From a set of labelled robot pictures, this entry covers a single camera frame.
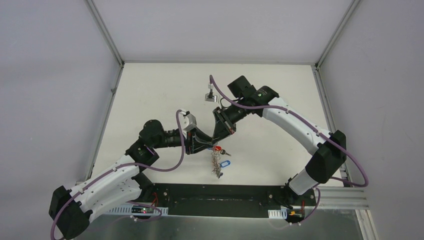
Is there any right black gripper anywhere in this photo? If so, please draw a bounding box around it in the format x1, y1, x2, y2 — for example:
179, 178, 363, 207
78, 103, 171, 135
212, 98, 249, 144

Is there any metal disc keyring holder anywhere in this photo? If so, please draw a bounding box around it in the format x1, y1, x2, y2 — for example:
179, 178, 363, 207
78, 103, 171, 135
211, 145, 223, 179

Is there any key with red tag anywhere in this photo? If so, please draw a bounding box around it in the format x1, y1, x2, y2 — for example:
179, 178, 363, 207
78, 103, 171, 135
213, 145, 232, 157

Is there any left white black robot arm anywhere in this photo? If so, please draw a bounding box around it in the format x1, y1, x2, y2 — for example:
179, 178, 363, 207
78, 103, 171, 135
48, 116, 217, 240

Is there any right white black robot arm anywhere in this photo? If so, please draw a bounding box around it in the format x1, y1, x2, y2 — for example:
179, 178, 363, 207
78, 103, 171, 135
212, 75, 347, 205

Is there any key with blue tag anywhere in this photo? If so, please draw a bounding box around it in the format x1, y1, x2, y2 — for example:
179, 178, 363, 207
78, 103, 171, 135
219, 160, 231, 169

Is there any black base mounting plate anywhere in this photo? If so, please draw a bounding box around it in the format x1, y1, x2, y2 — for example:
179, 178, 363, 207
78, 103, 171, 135
134, 183, 317, 219

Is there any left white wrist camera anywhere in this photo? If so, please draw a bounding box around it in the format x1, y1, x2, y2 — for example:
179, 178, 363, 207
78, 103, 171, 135
181, 112, 197, 132

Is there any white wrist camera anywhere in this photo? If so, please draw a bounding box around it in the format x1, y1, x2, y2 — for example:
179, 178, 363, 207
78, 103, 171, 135
204, 93, 218, 103
181, 112, 197, 132

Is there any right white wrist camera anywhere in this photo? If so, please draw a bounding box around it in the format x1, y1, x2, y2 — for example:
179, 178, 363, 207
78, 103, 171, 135
204, 93, 218, 103

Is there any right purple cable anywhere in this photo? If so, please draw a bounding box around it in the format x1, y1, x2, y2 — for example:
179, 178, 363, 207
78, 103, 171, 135
208, 74, 370, 229

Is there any purple cable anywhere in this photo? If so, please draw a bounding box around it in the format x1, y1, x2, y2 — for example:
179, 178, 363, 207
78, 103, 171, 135
50, 109, 188, 240
208, 74, 370, 229

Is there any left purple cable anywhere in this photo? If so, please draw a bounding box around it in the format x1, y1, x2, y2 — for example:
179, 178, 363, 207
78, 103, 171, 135
50, 109, 188, 240

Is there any right white cable duct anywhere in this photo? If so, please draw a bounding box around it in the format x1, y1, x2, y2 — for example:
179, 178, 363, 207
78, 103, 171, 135
267, 209, 288, 220

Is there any aluminium frame rail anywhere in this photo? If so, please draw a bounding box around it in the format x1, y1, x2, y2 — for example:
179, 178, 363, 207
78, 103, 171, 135
318, 186, 370, 210

